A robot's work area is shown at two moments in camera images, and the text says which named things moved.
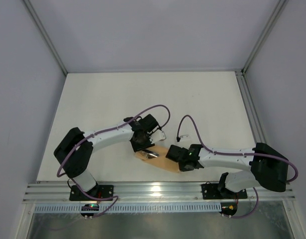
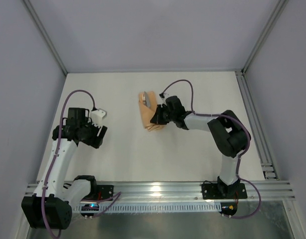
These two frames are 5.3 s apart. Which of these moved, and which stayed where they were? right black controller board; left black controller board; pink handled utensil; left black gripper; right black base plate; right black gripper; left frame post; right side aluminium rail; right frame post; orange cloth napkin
Moved: pink handled utensil; orange cloth napkin; right black gripper; left black gripper
Stayed: right black base plate; left frame post; right frame post; left black controller board; right side aluminium rail; right black controller board
